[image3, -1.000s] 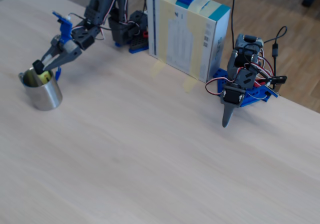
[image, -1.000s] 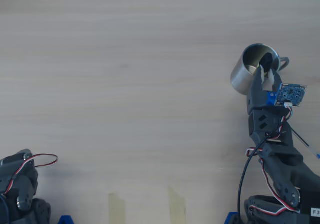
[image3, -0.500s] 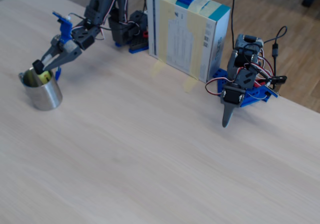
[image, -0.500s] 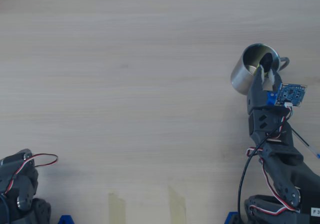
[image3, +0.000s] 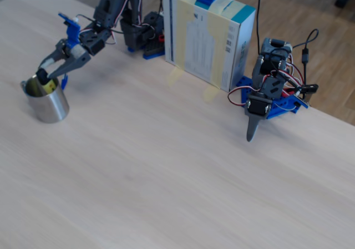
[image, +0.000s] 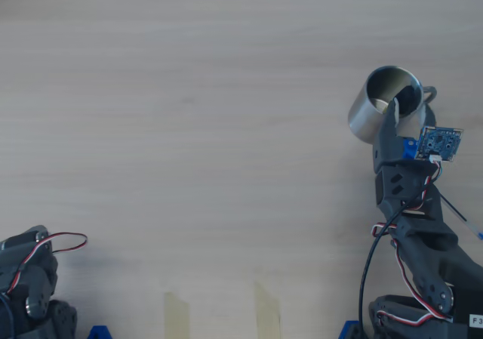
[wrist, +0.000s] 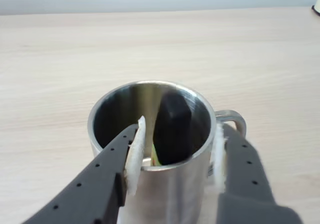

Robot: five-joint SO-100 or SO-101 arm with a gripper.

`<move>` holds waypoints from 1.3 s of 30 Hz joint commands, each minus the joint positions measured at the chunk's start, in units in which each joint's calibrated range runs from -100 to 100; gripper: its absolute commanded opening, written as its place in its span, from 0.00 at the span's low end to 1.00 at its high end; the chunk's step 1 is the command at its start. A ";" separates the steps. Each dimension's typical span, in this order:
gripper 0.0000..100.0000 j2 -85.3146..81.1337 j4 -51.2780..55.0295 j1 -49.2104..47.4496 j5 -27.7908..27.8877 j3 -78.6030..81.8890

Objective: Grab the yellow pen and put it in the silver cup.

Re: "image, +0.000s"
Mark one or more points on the grey camera-carrying gripper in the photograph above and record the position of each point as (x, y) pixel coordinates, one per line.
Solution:
(386, 146)

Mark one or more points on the silver metal cup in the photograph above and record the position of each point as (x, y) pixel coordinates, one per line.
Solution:
(362, 116)

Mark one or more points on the blue ballpoint pen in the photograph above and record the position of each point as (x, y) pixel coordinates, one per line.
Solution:
(480, 235)

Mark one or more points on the yellow masking tape strip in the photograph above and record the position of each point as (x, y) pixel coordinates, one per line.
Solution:
(176, 316)
(268, 312)

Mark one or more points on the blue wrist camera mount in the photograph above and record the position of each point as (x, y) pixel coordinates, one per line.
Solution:
(410, 148)

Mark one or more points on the grey arm without camera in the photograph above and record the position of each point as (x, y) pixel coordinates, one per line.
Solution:
(37, 271)

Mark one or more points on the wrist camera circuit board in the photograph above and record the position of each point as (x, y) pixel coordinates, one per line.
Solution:
(439, 142)

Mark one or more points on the blue arm base plate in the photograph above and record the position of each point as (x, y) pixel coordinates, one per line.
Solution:
(347, 331)
(100, 333)

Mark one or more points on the grey arm with wrist camera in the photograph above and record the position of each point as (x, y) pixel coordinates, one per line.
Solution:
(426, 241)

